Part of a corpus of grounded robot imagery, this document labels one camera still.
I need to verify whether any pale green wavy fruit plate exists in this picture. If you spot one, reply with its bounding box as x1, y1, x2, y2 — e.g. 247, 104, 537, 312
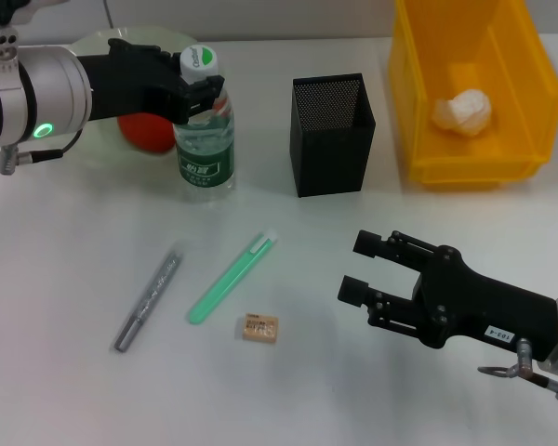
67, 28, 225, 187

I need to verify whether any mint green pen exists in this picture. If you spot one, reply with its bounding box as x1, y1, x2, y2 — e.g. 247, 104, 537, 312
185, 226, 279, 326

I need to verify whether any right gripper cable with plugs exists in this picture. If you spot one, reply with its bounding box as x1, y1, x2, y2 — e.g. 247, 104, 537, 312
477, 338, 558, 404

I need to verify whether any black mesh pen holder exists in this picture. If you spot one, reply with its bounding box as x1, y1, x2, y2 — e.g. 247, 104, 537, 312
288, 72, 377, 199

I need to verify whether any clear green-label water bottle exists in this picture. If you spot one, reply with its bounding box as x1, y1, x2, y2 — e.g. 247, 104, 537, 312
172, 45, 237, 204

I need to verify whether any grey marker pen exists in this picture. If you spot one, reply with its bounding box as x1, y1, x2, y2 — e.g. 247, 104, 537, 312
113, 250, 182, 353

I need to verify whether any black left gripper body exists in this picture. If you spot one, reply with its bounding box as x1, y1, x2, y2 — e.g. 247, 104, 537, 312
76, 39, 190, 125

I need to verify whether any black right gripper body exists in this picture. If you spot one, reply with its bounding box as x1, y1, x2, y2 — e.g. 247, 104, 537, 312
412, 244, 558, 362

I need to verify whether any small tan eraser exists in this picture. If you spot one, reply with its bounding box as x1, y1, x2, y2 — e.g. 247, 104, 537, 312
241, 312, 280, 345

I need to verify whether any white paper ball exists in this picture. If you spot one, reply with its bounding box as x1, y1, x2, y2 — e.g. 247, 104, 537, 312
431, 87, 494, 138

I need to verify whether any yellow plastic bin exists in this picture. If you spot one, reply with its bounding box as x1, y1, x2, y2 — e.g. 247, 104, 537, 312
388, 0, 558, 188

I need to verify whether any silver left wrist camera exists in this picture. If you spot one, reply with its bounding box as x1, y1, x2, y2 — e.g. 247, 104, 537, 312
0, 0, 71, 89

